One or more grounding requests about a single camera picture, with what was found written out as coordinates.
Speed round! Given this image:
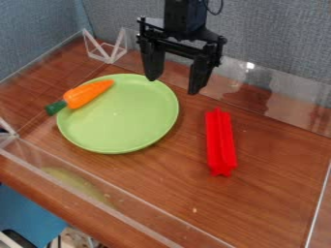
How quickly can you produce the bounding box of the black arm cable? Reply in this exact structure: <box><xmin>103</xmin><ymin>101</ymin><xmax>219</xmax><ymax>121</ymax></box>
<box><xmin>203</xmin><ymin>0</ymin><xmax>226</xmax><ymax>16</ymax></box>

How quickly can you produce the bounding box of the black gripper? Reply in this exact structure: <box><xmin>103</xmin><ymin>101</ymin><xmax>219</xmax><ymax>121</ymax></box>
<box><xmin>138</xmin><ymin>16</ymin><xmax>229</xmax><ymax>95</ymax></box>

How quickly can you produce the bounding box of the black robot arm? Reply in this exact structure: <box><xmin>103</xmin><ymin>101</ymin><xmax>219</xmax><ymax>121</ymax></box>
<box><xmin>138</xmin><ymin>0</ymin><xmax>229</xmax><ymax>95</ymax></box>

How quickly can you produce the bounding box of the clear acrylic enclosure wall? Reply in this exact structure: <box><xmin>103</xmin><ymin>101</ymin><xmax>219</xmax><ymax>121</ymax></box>
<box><xmin>0</xmin><ymin>35</ymin><xmax>331</xmax><ymax>248</ymax></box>

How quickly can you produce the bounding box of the red star-shaped bar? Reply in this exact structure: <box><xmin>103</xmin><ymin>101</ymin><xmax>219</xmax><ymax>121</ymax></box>
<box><xmin>206</xmin><ymin>108</ymin><xmax>238</xmax><ymax>176</ymax></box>

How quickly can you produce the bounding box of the green plate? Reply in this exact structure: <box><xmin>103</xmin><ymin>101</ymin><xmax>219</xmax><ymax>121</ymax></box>
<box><xmin>58</xmin><ymin>74</ymin><xmax>181</xmax><ymax>154</ymax></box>

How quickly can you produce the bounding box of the orange toy carrot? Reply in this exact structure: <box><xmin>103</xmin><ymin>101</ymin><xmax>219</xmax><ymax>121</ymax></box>
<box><xmin>46</xmin><ymin>79</ymin><xmax>115</xmax><ymax>115</ymax></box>

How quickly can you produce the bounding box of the blue box under table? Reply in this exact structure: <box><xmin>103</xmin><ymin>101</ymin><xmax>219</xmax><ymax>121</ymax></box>
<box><xmin>0</xmin><ymin>184</ymin><xmax>67</xmax><ymax>248</ymax></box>

